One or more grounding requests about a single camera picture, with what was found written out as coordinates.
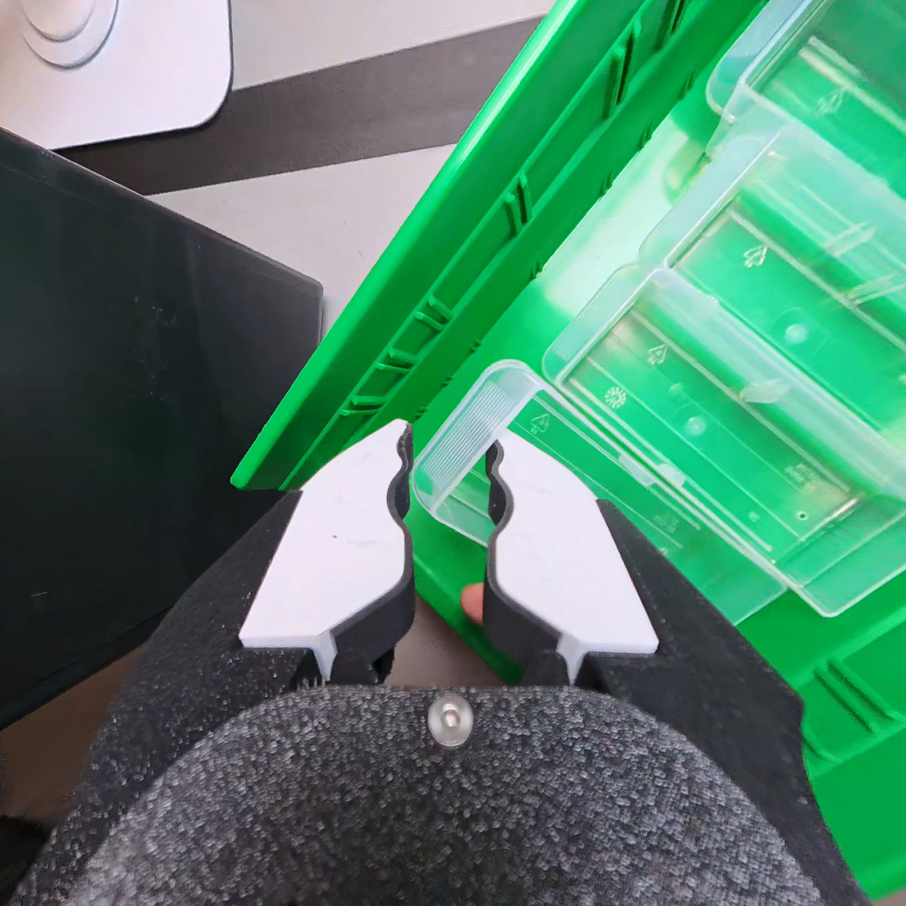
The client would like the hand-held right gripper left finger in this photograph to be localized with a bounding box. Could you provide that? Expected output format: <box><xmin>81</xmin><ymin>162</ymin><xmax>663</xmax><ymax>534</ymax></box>
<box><xmin>239</xmin><ymin>419</ymin><xmax>416</xmax><ymax>684</ymax></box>

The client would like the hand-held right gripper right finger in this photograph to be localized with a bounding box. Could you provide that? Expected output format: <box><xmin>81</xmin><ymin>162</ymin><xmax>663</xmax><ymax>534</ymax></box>
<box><xmin>483</xmin><ymin>437</ymin><xmax>661</xmax><ymax>688</ymax></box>

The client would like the black drawer cabinet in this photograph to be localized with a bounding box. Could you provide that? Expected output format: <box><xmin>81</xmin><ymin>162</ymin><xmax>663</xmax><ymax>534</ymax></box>
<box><xmin>0</xmin><ymin>131</ymin><xmax>327</xmax><ymax>730</ymax></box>

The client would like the green plastic bin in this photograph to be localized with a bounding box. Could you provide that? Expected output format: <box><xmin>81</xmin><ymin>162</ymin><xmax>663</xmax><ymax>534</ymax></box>
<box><xmin>230</xmin><ymin>0</ymin><xmax>906</xmax><ymax>900</ymax></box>

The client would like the pale desk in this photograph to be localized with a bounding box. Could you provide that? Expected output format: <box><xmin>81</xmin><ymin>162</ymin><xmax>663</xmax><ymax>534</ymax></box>
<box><xmin>0</xmin><ymin>0</ymin><xmax>567</xmax><ymax>822</ymax></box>

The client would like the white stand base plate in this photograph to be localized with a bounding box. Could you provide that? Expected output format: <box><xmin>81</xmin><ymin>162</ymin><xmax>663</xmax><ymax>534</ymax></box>
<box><xmin>0</xmin><ymin>0</ymin><xmax>235</xmax><ymax>151</ymax></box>

